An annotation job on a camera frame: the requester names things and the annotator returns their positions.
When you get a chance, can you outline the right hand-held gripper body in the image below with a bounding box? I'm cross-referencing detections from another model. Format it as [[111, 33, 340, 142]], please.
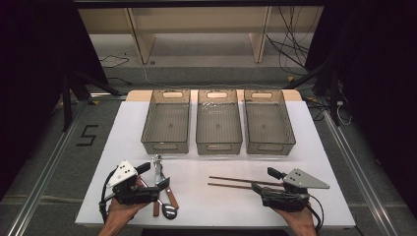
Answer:
[[260, 167, 330, 212]]

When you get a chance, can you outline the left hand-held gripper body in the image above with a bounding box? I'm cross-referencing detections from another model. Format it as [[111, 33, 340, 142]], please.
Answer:
[[106, 160, 160, 207]]

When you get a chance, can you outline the wooden-handled table knife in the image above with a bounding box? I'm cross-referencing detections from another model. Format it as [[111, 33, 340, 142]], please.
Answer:
[[154, 165, 180, 210]]

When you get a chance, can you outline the wooden-handled metal fork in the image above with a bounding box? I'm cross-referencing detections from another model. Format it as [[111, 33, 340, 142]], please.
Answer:
[[150, 154, 163, 217]]

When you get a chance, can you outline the silver metal spoon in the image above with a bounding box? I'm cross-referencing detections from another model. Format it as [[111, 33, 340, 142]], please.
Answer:
[[156, 198, 178, 220]]

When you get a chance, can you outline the grey transparent plastic bin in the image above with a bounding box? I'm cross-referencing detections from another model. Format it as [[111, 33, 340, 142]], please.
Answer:
[[243, 88, 297, 156], [195, 88, 244, 155], [141, 88, 192, 155]]

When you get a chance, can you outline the person's left hand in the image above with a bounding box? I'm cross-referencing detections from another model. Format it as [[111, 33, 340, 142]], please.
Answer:
[[107, 197, 149, 226]]

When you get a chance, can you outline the person's right hand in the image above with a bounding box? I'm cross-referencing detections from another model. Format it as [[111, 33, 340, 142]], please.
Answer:
[[273, 205, 316, 230]]

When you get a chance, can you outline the white table sheet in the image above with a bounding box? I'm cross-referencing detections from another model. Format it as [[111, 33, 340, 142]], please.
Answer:
[[75, 99, 357, 229]]

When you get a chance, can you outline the black tripod stand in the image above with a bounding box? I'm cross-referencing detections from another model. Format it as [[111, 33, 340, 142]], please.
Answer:
[[60, 70, 123, 133], [283, 58, 342, 128]]

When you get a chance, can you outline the light wooden shelf unit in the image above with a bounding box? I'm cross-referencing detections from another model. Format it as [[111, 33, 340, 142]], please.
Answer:
[[78, 6, 325, 65]]

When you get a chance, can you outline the right hand-held gripper black cable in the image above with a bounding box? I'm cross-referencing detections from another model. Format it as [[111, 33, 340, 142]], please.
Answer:
[[306, 195, 326, 232]]

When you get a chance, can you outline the aluminium floor rail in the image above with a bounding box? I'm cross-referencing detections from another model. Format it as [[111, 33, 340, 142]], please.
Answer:
[[6, 92, 127, 236], [323, 109, 399, 236]]

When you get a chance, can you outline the thin black floor cable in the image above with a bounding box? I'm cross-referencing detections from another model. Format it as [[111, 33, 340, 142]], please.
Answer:
[[98, 54, 131, 69]]

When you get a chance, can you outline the bundle of black cables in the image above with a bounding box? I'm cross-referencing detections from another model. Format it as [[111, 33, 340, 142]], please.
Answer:
[[266, 6, 311, 72]]

